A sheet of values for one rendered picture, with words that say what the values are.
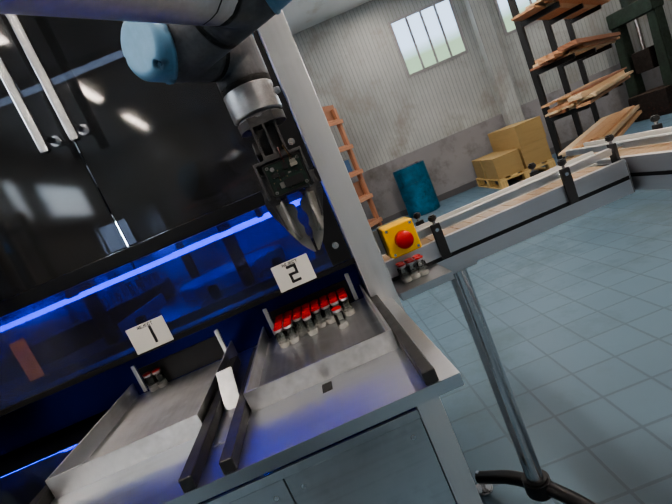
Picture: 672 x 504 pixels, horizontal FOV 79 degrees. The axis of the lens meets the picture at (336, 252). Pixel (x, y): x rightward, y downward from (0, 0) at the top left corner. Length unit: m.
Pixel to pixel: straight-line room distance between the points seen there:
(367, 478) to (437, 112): 7.74
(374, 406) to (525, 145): 6.83
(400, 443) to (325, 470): 0.19
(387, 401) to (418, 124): 7.88
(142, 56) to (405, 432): 0.91
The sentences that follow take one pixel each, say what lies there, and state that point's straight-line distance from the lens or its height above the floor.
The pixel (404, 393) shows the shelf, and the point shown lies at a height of 0.88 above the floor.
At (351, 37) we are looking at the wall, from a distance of 8.50.
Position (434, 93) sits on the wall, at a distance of 8.50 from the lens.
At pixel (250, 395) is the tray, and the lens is 0.71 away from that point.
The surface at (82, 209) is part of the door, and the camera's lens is 1.01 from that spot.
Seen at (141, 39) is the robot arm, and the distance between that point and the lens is 0.55.
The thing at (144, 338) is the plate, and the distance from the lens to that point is 1.00.
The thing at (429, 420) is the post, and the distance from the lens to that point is 1.08.
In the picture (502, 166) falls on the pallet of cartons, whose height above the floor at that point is 0.34.
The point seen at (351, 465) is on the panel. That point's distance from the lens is 1.10.
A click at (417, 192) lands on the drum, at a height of 0.42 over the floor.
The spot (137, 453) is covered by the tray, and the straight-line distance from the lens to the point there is 0.80.
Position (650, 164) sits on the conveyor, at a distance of 1.28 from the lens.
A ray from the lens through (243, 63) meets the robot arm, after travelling 0.62.
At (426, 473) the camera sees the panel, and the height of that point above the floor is 0.44.
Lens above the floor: 1.17
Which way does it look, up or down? 9 degrees down
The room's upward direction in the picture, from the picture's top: 23 degrees counter-clockwise
